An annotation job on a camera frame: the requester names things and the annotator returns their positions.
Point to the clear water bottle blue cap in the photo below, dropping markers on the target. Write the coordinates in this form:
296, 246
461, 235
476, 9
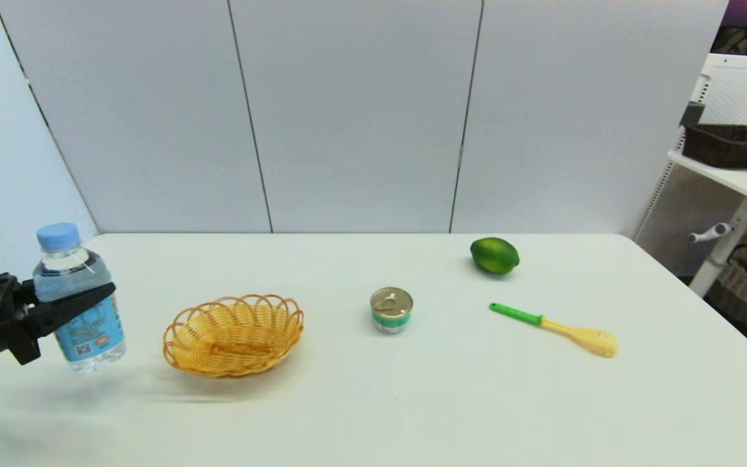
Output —
88, 337

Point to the yellow wicker basket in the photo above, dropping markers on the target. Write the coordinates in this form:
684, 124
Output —
234, 337

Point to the small tin can green label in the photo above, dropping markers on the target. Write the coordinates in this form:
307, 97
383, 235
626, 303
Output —
391, 308

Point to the green lime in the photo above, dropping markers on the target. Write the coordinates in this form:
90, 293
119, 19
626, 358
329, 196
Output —
493, 255

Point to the white shelf unit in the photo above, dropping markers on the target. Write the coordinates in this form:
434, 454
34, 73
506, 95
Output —
678, 201

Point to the small black box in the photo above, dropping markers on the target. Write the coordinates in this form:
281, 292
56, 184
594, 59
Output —
692, 115

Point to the white desk leg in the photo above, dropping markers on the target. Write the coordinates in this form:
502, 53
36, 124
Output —
727, 246

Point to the dark brown wicker basket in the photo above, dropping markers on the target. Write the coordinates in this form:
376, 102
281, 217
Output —
730, 146

